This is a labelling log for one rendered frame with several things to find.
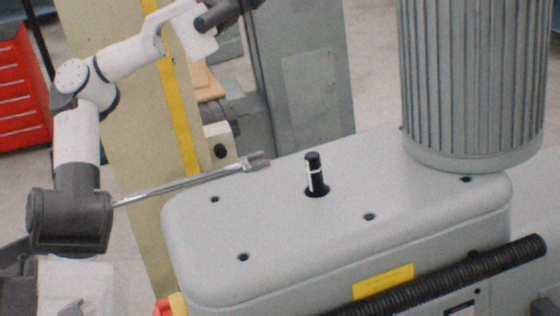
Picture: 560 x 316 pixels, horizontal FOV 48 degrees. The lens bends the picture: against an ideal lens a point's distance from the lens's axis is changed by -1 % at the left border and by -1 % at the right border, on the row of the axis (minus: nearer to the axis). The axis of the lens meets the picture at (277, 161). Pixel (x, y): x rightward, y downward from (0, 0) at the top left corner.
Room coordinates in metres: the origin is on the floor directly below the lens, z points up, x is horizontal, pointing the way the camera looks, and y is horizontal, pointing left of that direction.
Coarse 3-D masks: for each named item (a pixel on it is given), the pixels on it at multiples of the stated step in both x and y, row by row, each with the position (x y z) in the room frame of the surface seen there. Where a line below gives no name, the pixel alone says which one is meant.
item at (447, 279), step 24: (528, 240) 0.65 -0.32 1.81; (456, 264) 0.63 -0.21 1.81; (480, 264) 0.62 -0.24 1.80; (504, 264) 0.62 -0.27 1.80; (408, 288) 0.60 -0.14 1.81; (432, 288) 0.60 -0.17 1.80; (456, 288) 0.60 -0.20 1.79; (336, 312) 0.58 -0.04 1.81; (360, 312) 0.58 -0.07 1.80; (384, 312) 0.58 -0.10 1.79
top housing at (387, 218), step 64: (384, 128) 0.87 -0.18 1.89; (192, 192) 0.79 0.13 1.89; (256, 192) 0.76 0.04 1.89; (384, 192) 0.70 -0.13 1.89; (448, 192) 0.68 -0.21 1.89; (192, 256) 0.64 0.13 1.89; (256, 256) 0.62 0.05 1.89; (320, 256) 0.60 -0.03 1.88; (384, 256) 0.62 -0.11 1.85; (448, 256) 0.64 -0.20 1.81
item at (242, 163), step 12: (252, 156) 0.85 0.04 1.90; (216, 168) 0.83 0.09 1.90; (228, 168) 0.83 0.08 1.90; (240, 168) 0.82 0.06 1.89; (252, 168) 0.82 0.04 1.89; (180, 180) 0.82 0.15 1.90; (192, 180) 0.81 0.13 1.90; (204, 180) 0.81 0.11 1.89; (144, 192) 0.80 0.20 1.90; (156, 192) 0.80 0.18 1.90; (120, 204) 0.78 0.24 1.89
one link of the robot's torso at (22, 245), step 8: (16, 240) 1.23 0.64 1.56; (24, 240) 1.24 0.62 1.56; (0, 248) 1.22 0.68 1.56; (8, 248) 1.22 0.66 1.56; (16, 248) 1.22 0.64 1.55; (24, 248) 1.22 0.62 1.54; (0, 256) 1.21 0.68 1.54; (8, 256) 1.21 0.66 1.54; (16, 256) 1.21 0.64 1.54; (32, 256) 1.21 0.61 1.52; (0, 264) 1.21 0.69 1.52; (8, 264) 1.20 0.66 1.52; (16, 264) 1.19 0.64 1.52; (24, 264) 1.19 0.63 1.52; (0, 272) 1.17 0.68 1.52; (8, 272) 1.17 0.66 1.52; (24, 272) 1.17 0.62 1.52
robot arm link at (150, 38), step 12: (180, 0) 1.24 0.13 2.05; (192, 0) 1.24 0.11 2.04; (156, 12) 1.24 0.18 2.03; (168, 12) 1.23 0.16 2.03; (180, 12) 1.22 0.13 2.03; (144, 24) 1.23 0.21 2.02; (156, 24) 1.23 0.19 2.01; (144, 36) 1.23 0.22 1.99; (156, 36) 1.27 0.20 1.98; (144, 48) 1.23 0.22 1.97; (156, 48) 1.23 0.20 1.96; (156, 60) 1.24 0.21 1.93
